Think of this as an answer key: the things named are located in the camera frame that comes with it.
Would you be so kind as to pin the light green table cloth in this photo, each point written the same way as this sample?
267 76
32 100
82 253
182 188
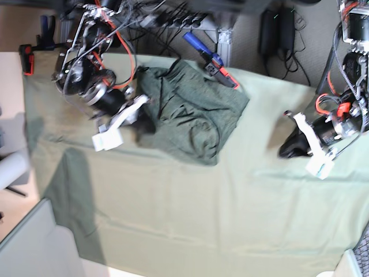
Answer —
142 211

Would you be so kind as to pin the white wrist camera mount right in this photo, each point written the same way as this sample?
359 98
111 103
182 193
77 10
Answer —
108 135

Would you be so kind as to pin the white power strip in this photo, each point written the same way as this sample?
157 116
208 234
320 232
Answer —
184 20

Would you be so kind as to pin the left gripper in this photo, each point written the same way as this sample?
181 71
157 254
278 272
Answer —
296 145

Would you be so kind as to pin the black power adapter right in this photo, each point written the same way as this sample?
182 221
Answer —
286 29

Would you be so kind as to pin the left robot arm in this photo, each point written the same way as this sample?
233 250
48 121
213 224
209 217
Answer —
342 93

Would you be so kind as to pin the red and blue clamp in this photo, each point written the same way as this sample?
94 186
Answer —
213 63

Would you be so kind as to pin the white cylinder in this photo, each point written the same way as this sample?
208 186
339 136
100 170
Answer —
13 167

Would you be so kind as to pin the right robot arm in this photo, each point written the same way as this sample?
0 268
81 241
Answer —
85 82

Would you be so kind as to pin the black power adapter left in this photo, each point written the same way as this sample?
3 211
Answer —
268 34

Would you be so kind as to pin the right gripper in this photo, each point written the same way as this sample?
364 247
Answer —
142 123

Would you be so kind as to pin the green T-shirt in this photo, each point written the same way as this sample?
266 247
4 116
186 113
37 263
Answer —
189 116

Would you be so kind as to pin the black power adapter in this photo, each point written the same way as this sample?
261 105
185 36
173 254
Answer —
286 29
268 34

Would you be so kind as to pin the aluminium table frame leg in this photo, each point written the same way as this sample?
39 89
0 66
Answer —
224 22

